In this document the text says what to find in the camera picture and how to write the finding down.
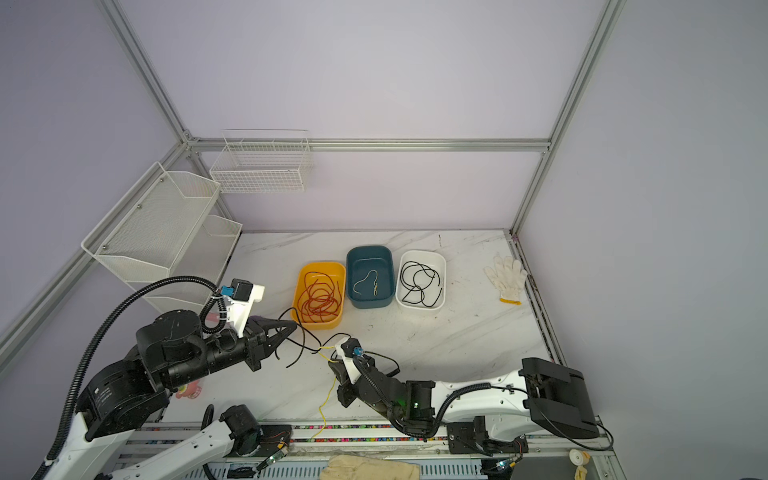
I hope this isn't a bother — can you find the yellow cable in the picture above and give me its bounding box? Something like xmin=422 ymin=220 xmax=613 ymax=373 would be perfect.
xmin=308 ymin=341 xmax=343 ymax=440
xmin=352 ymin=268 xmax=381 ymax=296

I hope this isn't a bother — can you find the cable bundle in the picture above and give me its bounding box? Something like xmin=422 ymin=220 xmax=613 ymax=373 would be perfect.
xmin=274 ymin=307 xmax=355 ymax=370

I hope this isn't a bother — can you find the red cable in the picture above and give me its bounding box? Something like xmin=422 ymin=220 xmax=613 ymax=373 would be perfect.
xmin=296 ymin=269 xmax=344 ymax=324

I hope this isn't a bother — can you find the black cable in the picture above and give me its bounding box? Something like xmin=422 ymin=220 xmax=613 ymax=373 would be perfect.
xmin=398 ymin=260 xmax=444 ymax=309

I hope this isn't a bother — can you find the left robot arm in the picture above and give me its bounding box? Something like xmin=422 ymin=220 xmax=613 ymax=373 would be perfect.
xmin=33 ymin=275 xmax=298 ymax=479

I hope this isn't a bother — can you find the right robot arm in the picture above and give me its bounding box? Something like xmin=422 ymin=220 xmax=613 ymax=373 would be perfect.
xmin=328 ymin=354 xmax=600 ymax=444

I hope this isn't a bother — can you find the yellow plastic bin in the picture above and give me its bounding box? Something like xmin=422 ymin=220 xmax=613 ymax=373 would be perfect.
xmin=290 ymin=261 xmax=346 ymax=330

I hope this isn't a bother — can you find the beige cloth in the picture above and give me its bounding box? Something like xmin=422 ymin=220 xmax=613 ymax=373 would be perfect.
xmin=319 ymin=455 xmax=420 ymax=480

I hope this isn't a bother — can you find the pink round toy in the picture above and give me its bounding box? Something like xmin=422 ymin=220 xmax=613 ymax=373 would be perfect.
xmin=175 ymin=380 xmax=202 ymax=400

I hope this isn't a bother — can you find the lower white mesh shelf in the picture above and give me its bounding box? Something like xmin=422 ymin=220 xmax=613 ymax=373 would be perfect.
xmin=144 ymin=215 xmax=242 ymax=313

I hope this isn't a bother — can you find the white mesh shelf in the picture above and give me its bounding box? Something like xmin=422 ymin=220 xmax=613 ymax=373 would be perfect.
xmin=144 ymin=215 xmax=242 ymax=313
xmin=81 ymin=162 xmax=220 ymax=284

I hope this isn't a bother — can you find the teal plastic bin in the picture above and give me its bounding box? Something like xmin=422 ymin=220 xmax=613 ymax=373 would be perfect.
xmin=346 ymin=245 xmax=395 ymax=309

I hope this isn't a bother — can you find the white plastic bin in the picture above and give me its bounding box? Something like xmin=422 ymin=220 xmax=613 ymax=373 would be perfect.
xmin=395 ymin=250 xmax=447 ymax=312

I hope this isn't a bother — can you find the upper white mesh shelf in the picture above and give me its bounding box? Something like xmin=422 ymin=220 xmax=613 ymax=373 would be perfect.
xmin=81 ymin=162 xmax=220 ymax=284

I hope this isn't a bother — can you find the white work glove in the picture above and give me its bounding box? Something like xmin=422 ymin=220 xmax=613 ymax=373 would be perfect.
xmin=483 ymin=255 xmax=528 ymax=305

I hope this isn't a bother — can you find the white tape roll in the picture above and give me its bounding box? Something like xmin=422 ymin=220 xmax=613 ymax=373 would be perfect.
xmin=568 ymin=449 xmax=591 ymax=468

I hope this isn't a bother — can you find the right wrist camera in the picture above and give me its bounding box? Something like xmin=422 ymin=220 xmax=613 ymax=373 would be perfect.
xmin=335 ymin=337 xmax=364 ymax=385

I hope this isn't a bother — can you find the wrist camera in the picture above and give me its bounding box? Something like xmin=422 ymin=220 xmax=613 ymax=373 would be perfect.
xmin=335 ymin=337 xmax=364 ymax=385
xmin=221 ymin=278 xmax=265 ymax=338

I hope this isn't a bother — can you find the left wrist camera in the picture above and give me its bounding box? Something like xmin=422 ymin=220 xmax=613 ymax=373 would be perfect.
xmin=221 ymin=278 xmax=265 ymax=338

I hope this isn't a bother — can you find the white wire basket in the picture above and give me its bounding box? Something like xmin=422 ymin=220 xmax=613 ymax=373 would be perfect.
xmin=209 ymin=129 xmax=314 ymax=194

